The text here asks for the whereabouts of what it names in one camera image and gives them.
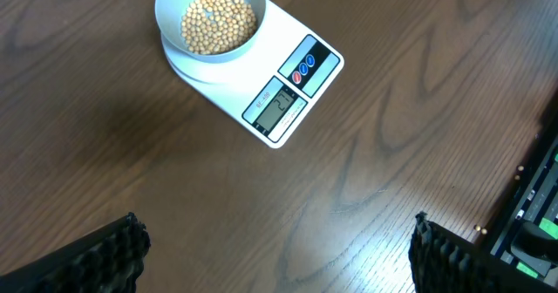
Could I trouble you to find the soybeans in grey bowl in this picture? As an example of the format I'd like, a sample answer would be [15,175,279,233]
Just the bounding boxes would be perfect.
[180,0,258,55]

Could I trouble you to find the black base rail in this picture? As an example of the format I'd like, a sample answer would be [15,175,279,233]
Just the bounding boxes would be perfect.
[480,114,557,281]

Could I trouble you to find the grey round bowl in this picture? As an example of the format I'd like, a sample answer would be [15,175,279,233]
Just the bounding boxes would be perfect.
[154,0,268,63]

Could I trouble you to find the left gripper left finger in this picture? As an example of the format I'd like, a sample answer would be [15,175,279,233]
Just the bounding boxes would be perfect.
[1,213,151,293]

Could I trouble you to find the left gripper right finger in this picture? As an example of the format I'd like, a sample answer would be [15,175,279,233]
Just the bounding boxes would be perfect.
[409,212,557,293]

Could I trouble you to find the white digital kitchen scale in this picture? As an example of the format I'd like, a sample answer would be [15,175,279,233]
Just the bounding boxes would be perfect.
[162,2,344,148]

